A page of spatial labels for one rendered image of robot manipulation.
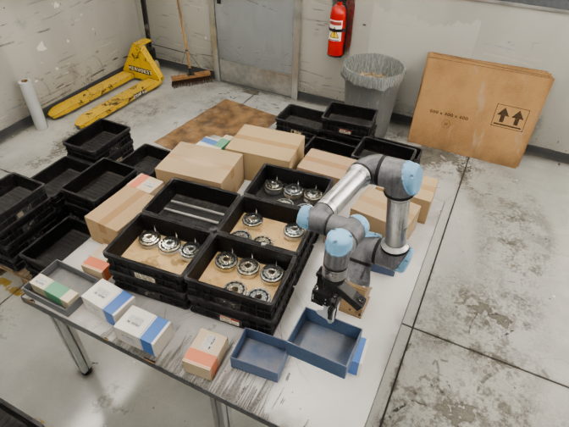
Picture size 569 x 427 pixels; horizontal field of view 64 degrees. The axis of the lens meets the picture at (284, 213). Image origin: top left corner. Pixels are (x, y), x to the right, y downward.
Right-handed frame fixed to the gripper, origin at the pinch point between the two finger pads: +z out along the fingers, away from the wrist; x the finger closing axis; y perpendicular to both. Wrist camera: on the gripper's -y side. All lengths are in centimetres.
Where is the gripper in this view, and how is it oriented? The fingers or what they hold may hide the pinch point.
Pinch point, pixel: (333, 320)
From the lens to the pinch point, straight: 154.1
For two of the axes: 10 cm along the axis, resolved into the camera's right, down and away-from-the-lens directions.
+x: -4.6, 5.2, -7.2
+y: -8.9, -3.1, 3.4
